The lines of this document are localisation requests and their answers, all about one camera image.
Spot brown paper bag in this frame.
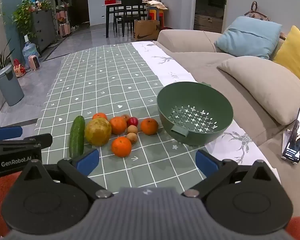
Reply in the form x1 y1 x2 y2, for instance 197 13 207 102
134 20 160 41

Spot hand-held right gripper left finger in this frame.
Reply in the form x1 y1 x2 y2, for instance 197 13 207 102
15 149 113 199

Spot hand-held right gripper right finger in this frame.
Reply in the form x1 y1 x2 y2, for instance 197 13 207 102
182 149 282 199

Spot long-leaf potted plant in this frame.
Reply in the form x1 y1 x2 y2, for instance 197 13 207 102
0 39 15 74

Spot light blue pillow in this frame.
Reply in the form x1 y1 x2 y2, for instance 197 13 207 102
214 16 283 60

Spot yellow pillow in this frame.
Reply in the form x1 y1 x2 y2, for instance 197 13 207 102
272 25 300 90

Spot pink suitcase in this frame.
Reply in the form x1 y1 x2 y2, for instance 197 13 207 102
59 21 72 37

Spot yellow banana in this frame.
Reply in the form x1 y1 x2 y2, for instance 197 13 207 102
84 118 112 147

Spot beige sofa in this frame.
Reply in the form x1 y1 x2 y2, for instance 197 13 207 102
156 29 300 219

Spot stacked plastic stools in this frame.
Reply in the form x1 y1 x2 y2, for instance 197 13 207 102
146 6 165 28

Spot dark dining table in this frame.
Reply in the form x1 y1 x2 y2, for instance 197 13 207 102
102 0 169 38

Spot beige cloth bundle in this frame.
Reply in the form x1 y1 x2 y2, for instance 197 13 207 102
147 1 169 11

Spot person's left forearm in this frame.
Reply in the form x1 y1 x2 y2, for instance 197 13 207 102
0 171 23 237

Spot brown handbag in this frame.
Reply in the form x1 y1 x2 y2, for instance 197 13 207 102
244 1 270 22

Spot pink space heater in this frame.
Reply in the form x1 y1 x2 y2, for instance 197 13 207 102
28 55 40 70

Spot beige pillow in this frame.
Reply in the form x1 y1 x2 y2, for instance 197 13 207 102
217 56 300 126

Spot grey dresser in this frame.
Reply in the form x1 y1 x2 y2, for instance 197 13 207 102
30 9 56 53

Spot grey trash bin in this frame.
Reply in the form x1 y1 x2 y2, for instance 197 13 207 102
0 64 24 107

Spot trailing green houseplant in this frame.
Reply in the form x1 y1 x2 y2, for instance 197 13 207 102
11 0 40 40

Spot dark wooden door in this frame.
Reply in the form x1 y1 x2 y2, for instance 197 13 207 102
72 0 90 26

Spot smartphone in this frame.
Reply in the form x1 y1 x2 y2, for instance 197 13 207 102
281 107 300 165

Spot green cucumber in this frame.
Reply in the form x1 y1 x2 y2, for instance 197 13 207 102
69 115 86 158

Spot green colander bowl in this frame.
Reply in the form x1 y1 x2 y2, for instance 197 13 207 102
157 81 234 147

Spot black dining chair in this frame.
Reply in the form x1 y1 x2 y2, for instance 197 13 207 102
114 0 143 37

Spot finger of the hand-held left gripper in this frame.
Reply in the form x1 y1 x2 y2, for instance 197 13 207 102
0 133 53 153
0 126 23 142

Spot green checked tablecloth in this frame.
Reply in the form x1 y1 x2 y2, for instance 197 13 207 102
34 41 282 188

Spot blue water jug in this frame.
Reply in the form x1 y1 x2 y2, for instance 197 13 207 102
22 35 39 68

